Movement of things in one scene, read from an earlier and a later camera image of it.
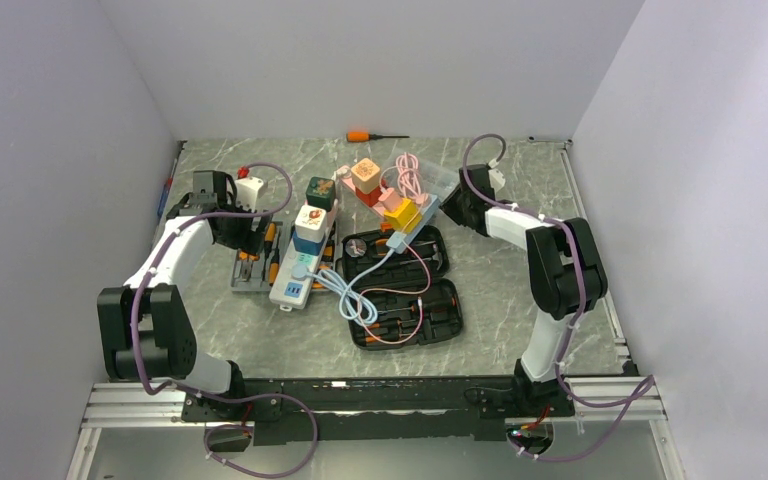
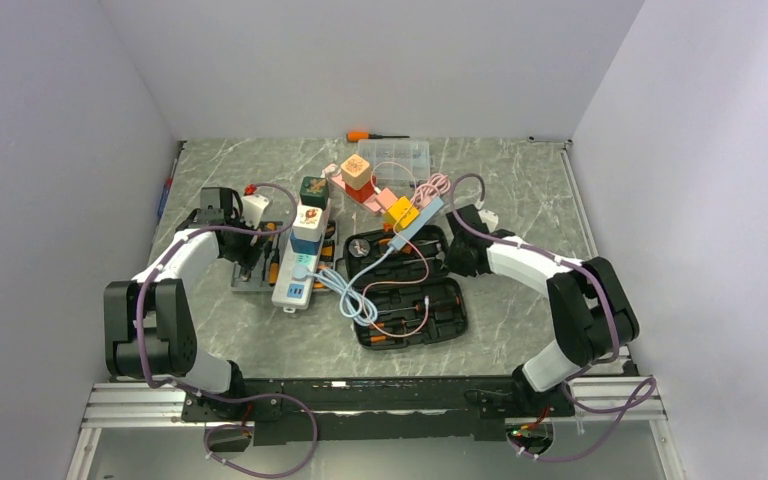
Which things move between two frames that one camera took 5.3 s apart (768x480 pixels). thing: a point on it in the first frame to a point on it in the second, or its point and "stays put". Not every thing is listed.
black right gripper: (448, 206) to (457, 266)
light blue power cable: (351, 306) stays put
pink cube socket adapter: (390, 199) stays put
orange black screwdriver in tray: (274, 265) stays put
